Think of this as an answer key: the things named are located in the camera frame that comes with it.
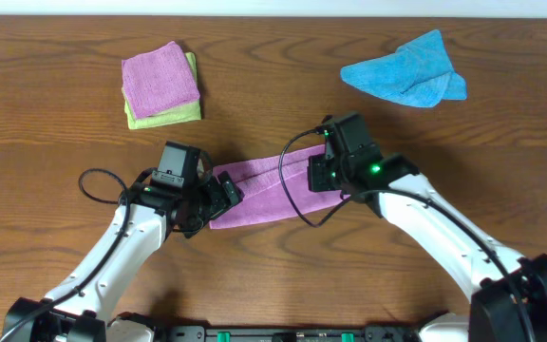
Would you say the purple microfiber cloth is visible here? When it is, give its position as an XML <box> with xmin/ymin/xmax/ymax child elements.
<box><xmin>210</xmin><ymin>144</ymin><xmax>341</xmax><ymax>230</ymax></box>

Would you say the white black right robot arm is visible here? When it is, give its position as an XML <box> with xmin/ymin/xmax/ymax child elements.
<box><xmin>308</xmin><ymin>146</ymin><xmax>547</xmax><ymax>341</ymax></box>

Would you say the folded purple cloth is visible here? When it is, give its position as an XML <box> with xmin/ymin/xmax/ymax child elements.
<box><xmin>122</xmin><ymin>41</ymin><xmax>200</xmax><ymax>120</ymax></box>

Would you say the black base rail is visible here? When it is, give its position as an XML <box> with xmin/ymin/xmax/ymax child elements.
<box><xmin>155</xmin><ymin>312</ymin><xmax>443</xmax><ymax>342</ymax></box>

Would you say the blue microfiber cloth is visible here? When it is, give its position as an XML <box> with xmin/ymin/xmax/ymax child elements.
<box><xmin>340</xmin><ymin>29</ymin><xmax>467</xmax><ymax>108</ymax></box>

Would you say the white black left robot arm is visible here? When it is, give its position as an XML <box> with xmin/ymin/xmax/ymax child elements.
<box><xmin>0</xmin><ymin>168</ymin><xmax>243</xmax><ymax>341</ymax></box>

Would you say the folded green cloth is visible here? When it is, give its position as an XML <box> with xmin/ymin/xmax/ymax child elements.
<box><xmin>124</xmin><ymin>52</ymin><xmax>201</xmax><ymax>130</ymax></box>

